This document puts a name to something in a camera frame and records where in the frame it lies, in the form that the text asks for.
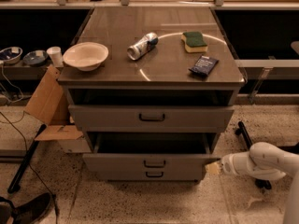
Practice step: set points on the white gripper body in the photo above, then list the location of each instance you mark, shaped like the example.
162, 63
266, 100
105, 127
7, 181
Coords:
231, 164

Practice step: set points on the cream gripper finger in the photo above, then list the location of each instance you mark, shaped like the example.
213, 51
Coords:
214, 168

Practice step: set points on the grey drawer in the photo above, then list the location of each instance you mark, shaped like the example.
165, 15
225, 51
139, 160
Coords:
151, 119
140, 152
151, 176

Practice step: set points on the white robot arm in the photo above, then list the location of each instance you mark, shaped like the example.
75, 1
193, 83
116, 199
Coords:
266, 162

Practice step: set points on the grey drawer cabinet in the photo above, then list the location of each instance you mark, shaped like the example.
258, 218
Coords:
161, 77

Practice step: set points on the grey bottom drawer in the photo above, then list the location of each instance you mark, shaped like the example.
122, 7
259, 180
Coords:
151, 176

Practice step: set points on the grey top drawer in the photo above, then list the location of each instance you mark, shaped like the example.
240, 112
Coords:
151, 119

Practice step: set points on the black right stand leg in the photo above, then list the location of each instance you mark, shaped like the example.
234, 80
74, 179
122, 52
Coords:
241, 130

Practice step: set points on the black stand leg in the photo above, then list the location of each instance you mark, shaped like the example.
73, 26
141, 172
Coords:
15, 183
241, 130

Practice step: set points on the dark blue snack packet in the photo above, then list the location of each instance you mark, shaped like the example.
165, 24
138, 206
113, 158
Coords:
204, 65

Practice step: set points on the green yellow sponge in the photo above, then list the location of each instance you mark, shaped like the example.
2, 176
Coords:
194, 42

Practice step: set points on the silver blue drink can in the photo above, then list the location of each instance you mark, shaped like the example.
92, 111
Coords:
142, 46

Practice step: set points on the brown cardboard box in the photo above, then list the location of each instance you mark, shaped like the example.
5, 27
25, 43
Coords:
49, 105

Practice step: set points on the white paper cup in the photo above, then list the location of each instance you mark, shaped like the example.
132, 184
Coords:
55, 56

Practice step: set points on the black left stand leg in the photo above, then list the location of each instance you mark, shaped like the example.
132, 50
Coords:
15, 183

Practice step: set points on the blue bowl with label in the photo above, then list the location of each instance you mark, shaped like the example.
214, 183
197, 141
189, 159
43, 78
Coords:
35, 58

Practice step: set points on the white blue bowl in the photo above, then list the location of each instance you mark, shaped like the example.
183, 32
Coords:
10, 55

